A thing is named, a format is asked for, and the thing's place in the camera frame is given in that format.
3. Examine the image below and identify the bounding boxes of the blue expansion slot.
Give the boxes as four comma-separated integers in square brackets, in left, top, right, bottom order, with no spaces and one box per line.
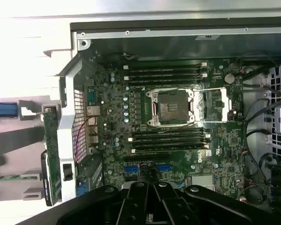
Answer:
[124,163,173,176]

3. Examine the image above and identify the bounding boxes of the small silver heat sink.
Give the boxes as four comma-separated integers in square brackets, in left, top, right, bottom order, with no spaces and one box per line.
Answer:
[191,174,214,188]

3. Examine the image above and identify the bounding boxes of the long black expansion slot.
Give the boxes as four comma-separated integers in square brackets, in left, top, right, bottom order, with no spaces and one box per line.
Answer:
[123,153,172,163]

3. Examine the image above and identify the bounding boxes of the black RAM slot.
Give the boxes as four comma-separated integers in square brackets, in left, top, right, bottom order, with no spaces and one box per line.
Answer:
[132,133,209,140]
[126,61,208,68]
[126,72,208,79]
[128,137,210,145]
[132,127,208,134]
[123,65,208,73]
[123,75,208,85]

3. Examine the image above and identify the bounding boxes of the green motherboard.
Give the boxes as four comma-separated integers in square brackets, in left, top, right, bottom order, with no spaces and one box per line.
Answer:
[84,58,247,202]

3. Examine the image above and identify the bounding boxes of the CPU socket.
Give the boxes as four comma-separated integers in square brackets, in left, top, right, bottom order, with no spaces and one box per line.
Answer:
[145,89,195,128]

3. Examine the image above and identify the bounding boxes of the green RAM stick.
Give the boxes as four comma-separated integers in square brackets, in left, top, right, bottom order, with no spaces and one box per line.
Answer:
[0,175,42,182]

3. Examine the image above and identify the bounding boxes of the grey parts rack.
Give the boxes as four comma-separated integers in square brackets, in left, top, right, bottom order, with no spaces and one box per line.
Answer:
[0,99,44,202]

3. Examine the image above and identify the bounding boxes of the open dark PC case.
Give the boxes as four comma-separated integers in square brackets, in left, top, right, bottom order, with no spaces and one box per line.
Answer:
[43,22,281,211]

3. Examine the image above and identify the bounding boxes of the blue disk caddy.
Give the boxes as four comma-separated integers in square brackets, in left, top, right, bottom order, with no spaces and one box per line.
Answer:
[0,101,17,117]

